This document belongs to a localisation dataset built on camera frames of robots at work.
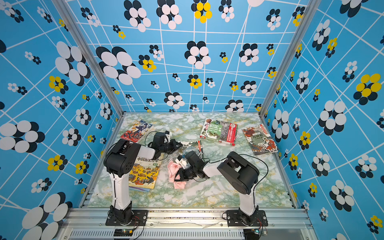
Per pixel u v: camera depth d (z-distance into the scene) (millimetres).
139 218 732
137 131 1079
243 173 506
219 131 1052
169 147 909
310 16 705
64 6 690
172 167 828
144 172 887
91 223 738
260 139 1021
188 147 995
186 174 793
